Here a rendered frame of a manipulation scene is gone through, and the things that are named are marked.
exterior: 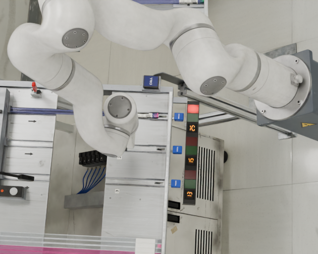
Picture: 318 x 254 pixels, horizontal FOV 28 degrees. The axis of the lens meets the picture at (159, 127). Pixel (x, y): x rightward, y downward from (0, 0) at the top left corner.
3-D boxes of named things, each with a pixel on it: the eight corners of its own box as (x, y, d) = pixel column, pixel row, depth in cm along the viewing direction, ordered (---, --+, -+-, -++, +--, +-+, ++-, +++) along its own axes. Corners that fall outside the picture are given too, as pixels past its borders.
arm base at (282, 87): (309, 47, 175) (270, 25, 163) (314, 112, 170) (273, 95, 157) (254, 65, 188) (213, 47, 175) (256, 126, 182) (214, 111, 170)
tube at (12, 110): (158, 114, 207) (158, 113, 206) (158, 118, 207) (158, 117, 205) (5, 108, 210) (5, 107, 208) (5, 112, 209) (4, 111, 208)
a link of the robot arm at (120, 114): (132, 142, 171) (142, 110, 173) (129, 130, 158) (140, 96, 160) (102, 133, 171) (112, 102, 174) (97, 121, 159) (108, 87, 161)
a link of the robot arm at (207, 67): (250, 38, 167) (189, 7, 150) (277, 91, 156) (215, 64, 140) (218, 67, 173) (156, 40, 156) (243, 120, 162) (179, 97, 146)
